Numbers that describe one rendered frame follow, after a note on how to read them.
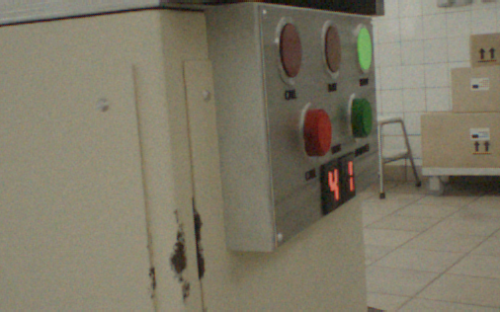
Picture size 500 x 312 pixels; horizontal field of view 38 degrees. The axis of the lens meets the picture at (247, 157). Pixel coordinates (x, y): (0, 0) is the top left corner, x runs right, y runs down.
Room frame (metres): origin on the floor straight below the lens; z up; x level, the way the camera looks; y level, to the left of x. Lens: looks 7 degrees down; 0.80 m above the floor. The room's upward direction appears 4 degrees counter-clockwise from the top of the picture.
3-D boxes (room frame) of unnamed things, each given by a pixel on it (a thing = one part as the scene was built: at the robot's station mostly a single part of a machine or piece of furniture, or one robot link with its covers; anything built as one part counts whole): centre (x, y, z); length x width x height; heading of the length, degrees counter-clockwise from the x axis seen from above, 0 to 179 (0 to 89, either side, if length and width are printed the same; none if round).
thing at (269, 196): (0.51, -0.05, 0.77); 0.24 x 0.04 x 0.14; 155
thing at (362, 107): (0.55, -0.09, 0.76); 0.03 x 0.02 x 0.03; 155
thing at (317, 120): (0.46, -0.04, 0.76); 0.03 x 0.02 x 0.03; 155
